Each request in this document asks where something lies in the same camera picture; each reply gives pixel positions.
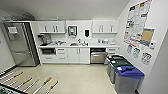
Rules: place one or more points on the stainless steel dishwasher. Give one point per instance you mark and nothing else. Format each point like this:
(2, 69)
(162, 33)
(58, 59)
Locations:
(97, 56)

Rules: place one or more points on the chrome sink faucet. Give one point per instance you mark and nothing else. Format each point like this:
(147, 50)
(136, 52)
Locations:
(79, 41)

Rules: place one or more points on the white double-door base cabinet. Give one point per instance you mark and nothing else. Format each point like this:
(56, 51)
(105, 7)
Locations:
(78, 55)

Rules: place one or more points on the steel paper towel dispenser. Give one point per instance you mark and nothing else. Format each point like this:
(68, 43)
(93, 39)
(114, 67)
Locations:
(72, 31)

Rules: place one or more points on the white drawer stack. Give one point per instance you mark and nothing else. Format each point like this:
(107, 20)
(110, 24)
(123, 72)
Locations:
(62, 55)
(112, 50)

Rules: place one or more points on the grey bin black lid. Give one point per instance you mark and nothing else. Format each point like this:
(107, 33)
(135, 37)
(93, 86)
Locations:
(114, 57)

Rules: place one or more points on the black built-in microwave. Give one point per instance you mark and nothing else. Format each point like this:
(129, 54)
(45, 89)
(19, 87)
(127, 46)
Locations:
(48, 51)

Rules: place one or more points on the wide white drawer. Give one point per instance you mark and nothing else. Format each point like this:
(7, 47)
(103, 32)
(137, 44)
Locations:
(49, 58)

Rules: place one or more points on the grey bin green lid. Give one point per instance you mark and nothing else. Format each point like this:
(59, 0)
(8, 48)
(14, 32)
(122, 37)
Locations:
(120, 62)

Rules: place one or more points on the pale blue bottle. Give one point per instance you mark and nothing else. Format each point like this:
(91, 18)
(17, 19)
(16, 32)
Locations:
(56, 19)

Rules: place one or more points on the black coffee maker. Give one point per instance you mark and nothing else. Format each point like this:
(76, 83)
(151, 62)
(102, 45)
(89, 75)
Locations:
(45, 39)

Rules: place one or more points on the small blue printed notice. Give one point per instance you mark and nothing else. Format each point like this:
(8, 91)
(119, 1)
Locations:
(129, 49)

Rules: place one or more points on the small white printed notice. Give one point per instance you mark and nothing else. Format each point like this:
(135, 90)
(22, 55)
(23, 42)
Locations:
(146, 57)
(136, 52)

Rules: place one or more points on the grey bin blue lid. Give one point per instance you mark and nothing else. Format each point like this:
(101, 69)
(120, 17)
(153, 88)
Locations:
(128, 81)

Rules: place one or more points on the stainless steel refrigerator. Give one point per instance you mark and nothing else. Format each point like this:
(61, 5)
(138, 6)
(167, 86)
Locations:
(21, 43)

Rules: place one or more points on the blue framed cork board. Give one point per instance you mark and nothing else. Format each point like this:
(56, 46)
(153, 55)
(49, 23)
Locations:
(147, 36)

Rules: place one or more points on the white fridge notice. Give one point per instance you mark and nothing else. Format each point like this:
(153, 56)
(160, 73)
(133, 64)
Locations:
(12, 30)

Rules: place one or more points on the white wall cabinet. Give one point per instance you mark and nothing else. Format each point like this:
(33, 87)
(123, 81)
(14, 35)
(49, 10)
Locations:
(51, 27)
(105, 26)

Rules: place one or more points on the large colourful wall poster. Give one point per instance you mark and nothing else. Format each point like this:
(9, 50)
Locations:
(136, 21)

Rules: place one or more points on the white wall thermostat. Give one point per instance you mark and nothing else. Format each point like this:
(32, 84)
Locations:
(153, 45)

